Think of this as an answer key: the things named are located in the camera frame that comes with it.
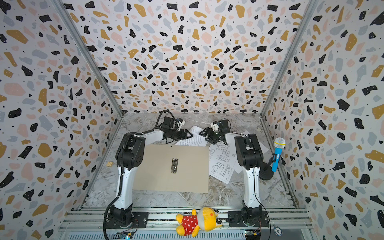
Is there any text printed paper sheet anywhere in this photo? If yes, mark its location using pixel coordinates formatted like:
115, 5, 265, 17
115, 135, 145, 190
176, 126, 208, 147

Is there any technical drawing paper sheet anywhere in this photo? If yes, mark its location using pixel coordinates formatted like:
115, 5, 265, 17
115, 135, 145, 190
209, 142, 242, 184

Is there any beige manila folder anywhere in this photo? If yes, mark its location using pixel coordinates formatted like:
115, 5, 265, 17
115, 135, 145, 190
133, 145, 209, 193

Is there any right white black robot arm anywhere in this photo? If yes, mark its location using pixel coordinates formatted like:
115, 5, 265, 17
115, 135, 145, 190
199, 119, 264, 210

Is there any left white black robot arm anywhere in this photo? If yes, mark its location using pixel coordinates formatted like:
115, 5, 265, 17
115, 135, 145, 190
109, 117, 193, 210

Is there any silver folder clip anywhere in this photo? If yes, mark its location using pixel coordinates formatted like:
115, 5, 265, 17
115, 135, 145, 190
171, 158, 179, 174

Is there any blue toy microphone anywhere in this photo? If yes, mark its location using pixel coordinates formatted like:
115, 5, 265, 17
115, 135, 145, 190
272, 138, 286, 172

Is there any yellow plush toy red dress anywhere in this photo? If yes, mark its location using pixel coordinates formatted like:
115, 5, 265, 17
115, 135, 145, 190
176, 207, 223, 238

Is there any right circuit board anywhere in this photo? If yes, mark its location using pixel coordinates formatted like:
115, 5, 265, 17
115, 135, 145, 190
245, 230, 261, 240

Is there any left green circuit board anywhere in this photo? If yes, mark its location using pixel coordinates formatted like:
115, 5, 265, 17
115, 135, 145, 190
113, 232, 134, 240

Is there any round white blue badge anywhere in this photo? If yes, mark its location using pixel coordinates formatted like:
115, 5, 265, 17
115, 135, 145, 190
274, 226, 283, 237

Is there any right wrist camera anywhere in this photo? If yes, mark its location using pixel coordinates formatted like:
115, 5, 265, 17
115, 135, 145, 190
211, 121, 220, 132

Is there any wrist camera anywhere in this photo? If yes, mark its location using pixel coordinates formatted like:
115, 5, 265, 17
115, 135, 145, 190
176, 118, 185, 129
211, 121, 220, 132

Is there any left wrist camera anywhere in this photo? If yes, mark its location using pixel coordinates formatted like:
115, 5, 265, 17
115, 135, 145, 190
176, 118, 185, 129

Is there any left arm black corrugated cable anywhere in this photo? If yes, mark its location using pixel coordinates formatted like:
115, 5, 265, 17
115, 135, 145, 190
102, 109, 176, 240

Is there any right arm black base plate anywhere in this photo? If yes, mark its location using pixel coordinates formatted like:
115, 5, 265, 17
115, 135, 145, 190
227, 211, 270, 228

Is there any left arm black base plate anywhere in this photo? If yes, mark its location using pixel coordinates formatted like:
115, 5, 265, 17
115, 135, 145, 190
103, 212, 149, 229

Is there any aluminium rail frame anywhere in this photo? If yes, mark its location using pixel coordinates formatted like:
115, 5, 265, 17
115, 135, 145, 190
57, 207, 317, 240

